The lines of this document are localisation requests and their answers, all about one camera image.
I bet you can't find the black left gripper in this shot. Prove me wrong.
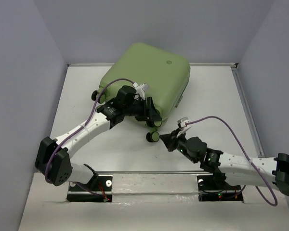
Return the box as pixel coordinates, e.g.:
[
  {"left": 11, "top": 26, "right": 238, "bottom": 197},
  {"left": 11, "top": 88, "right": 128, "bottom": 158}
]
[{"left": 123, "top": 96, "right": 161, "bottom": 121}]

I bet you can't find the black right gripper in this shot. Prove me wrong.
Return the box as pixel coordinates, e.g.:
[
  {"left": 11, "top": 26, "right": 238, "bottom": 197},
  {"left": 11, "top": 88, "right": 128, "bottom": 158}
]
[{"left": 160, "top": 127, "right": 197, "bottom": 163}]

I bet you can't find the green hard-shell suitcase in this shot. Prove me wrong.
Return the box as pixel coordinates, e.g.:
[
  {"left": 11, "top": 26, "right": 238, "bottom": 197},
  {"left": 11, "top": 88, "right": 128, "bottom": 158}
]
[{"left": 91, "top": 42, "right": 190, "bottom": 142}]

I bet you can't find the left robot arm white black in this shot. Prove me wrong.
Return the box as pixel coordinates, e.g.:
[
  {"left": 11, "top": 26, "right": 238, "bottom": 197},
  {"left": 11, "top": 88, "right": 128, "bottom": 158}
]
[{"left": 35, "top": 83, "right": 162, "bottom": 190}]

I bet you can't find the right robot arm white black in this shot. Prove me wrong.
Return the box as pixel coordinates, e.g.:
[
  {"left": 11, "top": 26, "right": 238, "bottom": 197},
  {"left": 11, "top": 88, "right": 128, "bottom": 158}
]
[{"left": 160, "top": 129, "right": 289, "bottom": 197}]

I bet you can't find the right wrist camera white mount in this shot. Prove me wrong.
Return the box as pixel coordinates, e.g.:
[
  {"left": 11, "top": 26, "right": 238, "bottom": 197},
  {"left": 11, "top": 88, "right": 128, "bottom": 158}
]
[{"left": 177, "top": 117, "right": 191, "bottom": 137}]

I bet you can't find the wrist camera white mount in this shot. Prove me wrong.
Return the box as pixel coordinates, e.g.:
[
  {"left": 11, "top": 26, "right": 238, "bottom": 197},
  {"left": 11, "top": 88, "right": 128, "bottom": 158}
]
[
  {"left": 177, "top": 117, "right": 191, "bottom": 137},
  {"left": 132, "top": 82, "right": 149, "bottom": 99}
]

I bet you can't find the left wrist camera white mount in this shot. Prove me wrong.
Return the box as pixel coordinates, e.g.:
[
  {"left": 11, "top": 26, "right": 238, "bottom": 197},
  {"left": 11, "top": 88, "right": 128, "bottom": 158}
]
[{"left": 132, "top": 82, "right": 149, "bottom": 99}]

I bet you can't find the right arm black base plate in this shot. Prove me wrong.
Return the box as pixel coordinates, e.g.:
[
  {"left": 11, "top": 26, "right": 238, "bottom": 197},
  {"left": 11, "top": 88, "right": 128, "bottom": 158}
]
[{"left": 197, "top": 175, "right": 243, "bottom": 202}]

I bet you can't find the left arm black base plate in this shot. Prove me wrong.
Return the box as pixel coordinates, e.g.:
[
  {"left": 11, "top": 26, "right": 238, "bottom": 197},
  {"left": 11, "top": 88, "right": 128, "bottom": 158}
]
[{"left": 66, "top": 174, "right": 113, "bottom": 203}]

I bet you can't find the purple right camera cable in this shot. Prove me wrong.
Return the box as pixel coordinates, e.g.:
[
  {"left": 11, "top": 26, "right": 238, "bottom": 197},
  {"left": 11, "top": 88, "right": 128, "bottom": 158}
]
[{"left": 189, "top": 116, "right": 279, "bottom": 207}]

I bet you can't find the purple camera cable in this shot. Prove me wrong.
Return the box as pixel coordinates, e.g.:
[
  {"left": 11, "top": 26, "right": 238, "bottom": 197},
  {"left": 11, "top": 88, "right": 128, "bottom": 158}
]
[
  {"left": 44, "top": 78, "right": 135, "bottom": 182},
  {"left": 189, "top": 116, "right": 279, "bottom": 207}
]

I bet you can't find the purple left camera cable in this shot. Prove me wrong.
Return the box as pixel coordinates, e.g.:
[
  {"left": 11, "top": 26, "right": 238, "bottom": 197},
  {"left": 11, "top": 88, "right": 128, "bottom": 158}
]
[{"left": 44, "top": 78, "right": 135, "bottom": 182}]

